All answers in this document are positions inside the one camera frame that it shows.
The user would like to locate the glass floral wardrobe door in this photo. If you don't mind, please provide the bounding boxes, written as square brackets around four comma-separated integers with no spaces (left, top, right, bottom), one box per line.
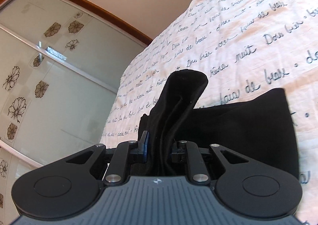
[1,0,145,224]

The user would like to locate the black pants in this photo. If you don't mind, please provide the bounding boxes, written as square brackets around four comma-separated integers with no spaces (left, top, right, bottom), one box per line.
[130,70,299,177]

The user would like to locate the white script-print bedspread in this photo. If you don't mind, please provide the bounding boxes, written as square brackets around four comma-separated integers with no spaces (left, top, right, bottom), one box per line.
[101,0,317,224]

